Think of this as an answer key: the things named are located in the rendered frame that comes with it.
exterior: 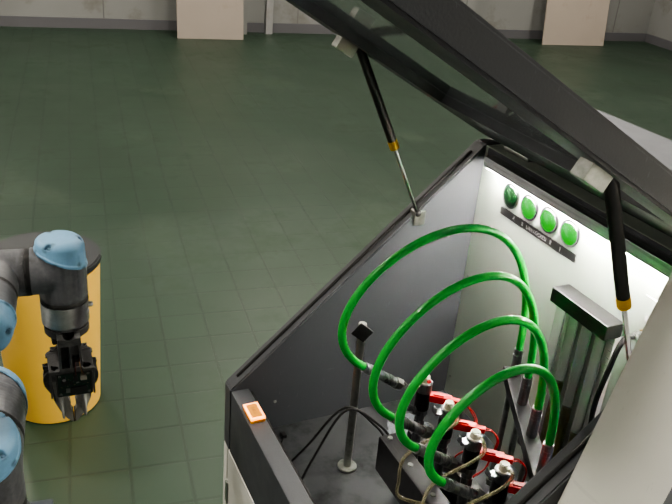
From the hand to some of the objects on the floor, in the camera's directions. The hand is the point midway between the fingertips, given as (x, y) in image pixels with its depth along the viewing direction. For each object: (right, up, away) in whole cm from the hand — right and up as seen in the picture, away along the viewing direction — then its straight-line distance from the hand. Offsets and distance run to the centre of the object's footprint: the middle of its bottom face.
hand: (73, 411), depth 139 cm
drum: (-63, -29, +166) cm, 179 cm away
